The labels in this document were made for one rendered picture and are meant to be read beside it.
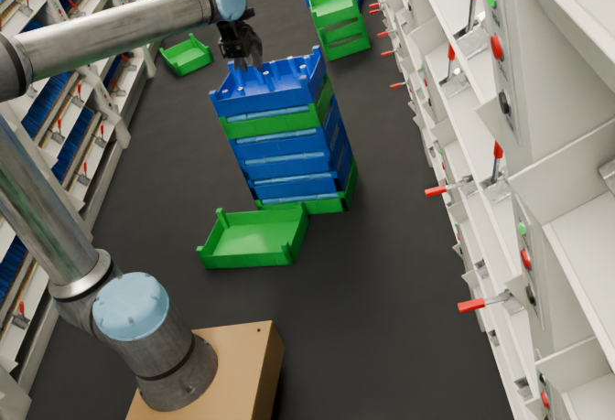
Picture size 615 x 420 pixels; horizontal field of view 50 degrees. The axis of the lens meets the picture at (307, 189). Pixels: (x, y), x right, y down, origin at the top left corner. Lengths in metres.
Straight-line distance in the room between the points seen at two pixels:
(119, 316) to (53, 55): 0.52
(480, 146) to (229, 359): 0.88
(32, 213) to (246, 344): 0.55
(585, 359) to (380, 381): 1.03
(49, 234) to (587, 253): 1.17
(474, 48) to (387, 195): 1.42
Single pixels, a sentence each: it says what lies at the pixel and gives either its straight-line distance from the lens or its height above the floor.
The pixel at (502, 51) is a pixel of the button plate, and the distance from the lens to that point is 0.45.
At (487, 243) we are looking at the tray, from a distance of 1.05.
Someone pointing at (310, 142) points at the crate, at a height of 0.27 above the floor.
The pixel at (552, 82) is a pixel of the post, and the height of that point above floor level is 1.04.
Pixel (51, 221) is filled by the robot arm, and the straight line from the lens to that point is 1.44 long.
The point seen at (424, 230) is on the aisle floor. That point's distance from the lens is 1.93.
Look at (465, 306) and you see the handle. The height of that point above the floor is 0.57.
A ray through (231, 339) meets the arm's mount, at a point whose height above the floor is 0.16.
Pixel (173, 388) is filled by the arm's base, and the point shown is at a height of 0.21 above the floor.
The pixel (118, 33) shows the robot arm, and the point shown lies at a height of 0.88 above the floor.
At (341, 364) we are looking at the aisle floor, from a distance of 1.65.
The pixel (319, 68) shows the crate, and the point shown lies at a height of 0.43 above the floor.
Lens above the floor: 1.25
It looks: 34 degrees down
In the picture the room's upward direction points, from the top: 20 degrees counter-clockwise
